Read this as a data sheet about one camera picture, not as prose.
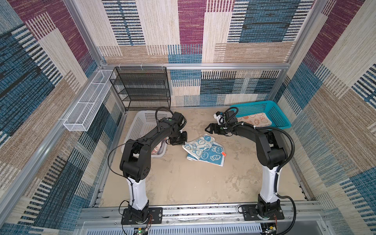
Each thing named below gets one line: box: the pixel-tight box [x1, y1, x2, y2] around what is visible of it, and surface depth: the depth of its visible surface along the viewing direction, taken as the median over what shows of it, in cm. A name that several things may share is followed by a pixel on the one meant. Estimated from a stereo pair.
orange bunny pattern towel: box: [236, 112, 273, 128], surface depth 113 cm
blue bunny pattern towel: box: [182, 134, 225, 167], surface depth 95 cm
